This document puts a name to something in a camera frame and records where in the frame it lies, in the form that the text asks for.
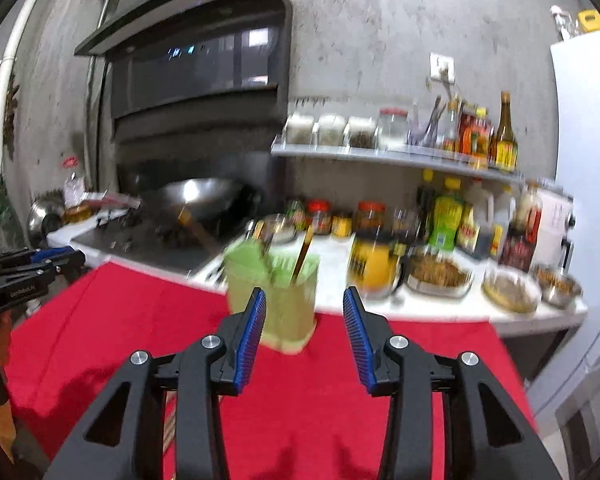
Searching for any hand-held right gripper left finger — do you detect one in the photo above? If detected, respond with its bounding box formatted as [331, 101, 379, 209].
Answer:
[42, 287, 268, 480]

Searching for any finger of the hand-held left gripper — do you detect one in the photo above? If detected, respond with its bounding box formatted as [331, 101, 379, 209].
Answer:
[0, 246, 87, 270]
[0, 264, 63, 288]

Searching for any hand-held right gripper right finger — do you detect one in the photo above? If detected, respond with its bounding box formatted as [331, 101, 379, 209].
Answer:
[342, 286, 563, 480]

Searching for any green plastic utensil holder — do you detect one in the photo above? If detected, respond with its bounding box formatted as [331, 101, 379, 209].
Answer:
[223, 240, 322, 356]

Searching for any brown wooden chopstick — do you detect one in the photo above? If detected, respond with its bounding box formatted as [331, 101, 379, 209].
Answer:
[162, 394, 177, 463]
[290, 225, 315, 286]

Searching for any clear glass with utensils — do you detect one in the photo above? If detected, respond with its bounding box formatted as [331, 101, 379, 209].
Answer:
[409, 95, 443, 148]

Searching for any red cap oil bottle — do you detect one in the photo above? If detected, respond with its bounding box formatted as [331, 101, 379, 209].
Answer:
[60, 156, 97, 225]

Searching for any green leafy plant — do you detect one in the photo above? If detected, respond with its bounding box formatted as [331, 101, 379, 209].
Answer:
[0, 165, 13, 241]

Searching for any red plastic packet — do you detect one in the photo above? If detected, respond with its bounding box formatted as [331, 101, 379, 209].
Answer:
[85, 194, 142, 211]

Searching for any yellow mug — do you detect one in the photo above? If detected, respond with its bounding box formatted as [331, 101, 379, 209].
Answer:
[347, 232, 411, 301]

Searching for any white countertop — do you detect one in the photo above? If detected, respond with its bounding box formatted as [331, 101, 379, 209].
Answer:
[47, 220, 588, 336]

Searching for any black gas stove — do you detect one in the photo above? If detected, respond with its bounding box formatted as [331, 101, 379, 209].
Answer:
[72, 210, 241, 273]

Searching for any red tablecloth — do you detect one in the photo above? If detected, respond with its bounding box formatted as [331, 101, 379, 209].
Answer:
[2, 260, 538, 480]

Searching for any plate of food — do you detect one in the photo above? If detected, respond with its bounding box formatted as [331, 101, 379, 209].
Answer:
[405, 252, 475, 298]

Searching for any small steel bowl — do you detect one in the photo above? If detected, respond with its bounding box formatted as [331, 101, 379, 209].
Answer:
[252, 214, 298, 243]

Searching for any dark glass jar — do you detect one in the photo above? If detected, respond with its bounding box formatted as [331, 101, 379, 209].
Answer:
[392, 209, 421, 246]

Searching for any orange lid pickle jar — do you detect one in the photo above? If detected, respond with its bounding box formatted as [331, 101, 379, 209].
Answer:
[355, 201, 387, 233]

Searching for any red lid chilli jar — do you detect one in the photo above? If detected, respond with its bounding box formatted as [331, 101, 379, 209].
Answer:
[307, 200, 331, 236]

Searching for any green label jar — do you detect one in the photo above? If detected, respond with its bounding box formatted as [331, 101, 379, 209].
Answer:
[286, 197, 307, 231]

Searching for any steel wok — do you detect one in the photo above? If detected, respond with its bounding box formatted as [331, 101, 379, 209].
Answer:
[130, 177, 261, 255]

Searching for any dried plant bundle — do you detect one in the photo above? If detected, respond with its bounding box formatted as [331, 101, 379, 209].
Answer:
[2, 75, 20, 156]

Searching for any green plastic bottle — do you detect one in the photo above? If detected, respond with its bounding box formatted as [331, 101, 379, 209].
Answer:
[428, 176, 465, 253]

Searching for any yellow cap dark bottle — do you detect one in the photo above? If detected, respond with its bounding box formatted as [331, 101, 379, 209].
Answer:
[416, 169, 437, 241]

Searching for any large white oil jug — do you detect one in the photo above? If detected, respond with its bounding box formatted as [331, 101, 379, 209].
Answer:
[457, 180, 496, 258]

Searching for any yellow label jug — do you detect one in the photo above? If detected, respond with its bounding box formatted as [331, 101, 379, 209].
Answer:
[490, 186, 513, 261]

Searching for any white lid spice jar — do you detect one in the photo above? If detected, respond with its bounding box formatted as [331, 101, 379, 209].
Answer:
[349, 116, 378, 150]
[317, 114, 347, 147]
[285, 112, 315, 145]

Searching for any red lid clear jar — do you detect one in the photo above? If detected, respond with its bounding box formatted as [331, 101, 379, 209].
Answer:
[378, 107, 410, 151]

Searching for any white kitchen appliance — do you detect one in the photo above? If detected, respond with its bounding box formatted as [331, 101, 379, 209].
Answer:
[530, 177, 576, 281]

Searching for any clear seasoning bottle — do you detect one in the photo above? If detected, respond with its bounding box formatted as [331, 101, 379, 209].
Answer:
[442, 100, 462, 153]

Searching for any red label sauce bottle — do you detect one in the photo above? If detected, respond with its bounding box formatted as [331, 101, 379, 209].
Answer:
[459, 105, 476, 156]

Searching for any orange oil bottle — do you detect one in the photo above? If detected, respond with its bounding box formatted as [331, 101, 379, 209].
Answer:
[467, 107, 492, 168]

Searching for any black range hood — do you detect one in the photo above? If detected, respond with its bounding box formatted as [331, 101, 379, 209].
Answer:
[74, 0, 293, 161]

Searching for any dark yellow label bottle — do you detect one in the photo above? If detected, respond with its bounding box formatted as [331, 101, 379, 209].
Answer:
[490, 91, 520, 171]

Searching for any white refrigerator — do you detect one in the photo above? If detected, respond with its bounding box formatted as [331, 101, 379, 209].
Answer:
[550, 30, 600, 411]

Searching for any yellow box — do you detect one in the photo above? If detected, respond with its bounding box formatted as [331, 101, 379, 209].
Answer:
[577, 10, 600, 36]

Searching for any steel duct pipe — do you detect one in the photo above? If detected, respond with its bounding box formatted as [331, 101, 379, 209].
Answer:
[84, 0, 115, 186]

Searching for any white wall shelf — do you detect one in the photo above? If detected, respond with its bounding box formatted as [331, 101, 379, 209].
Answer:
[271, 142, 523, 186]

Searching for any white wall pipe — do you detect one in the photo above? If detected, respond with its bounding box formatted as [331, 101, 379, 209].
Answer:
[0, 0, 56, 176]

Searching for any white wall socket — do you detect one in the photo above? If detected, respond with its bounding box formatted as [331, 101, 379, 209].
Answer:
[428, 52, 456, 83]

